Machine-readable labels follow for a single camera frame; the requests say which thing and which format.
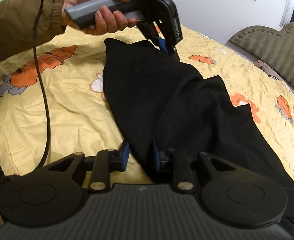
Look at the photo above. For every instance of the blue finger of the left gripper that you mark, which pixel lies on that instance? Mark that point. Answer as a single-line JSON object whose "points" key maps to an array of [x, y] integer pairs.
{"points": [[149, 32], [161, 43]]}

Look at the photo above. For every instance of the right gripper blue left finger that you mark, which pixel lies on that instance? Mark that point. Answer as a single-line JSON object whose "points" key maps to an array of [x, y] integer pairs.
{"points": [[122, 157]]}

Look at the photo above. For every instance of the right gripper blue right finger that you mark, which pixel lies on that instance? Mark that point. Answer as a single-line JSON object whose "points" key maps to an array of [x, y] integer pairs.
{"points": [[157, 158]]}

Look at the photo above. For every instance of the black trousers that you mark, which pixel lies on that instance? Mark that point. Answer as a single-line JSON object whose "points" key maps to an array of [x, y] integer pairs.
{"points": [[159, 101]]}

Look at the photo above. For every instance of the brown jacket left forearm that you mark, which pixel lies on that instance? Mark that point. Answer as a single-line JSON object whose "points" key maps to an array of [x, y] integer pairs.
{"points": [[17, 19]]}

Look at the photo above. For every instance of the person's left hand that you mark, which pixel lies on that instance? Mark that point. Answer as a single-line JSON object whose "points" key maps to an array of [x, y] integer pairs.
{"points": [[105, 20]]}

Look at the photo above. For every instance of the yellow carrot print bedsheet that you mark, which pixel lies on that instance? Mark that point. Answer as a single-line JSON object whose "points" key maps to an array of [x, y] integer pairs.
{"points": [[72, 103]]}

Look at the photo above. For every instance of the brown grey pillow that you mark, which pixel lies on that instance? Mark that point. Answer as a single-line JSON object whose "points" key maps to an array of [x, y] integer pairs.
{"points": [[268, 70]]}

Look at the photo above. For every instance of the olive green padded headboard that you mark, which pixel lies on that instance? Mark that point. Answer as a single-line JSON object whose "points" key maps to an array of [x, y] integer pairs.
{"points": [[275, 48]]}

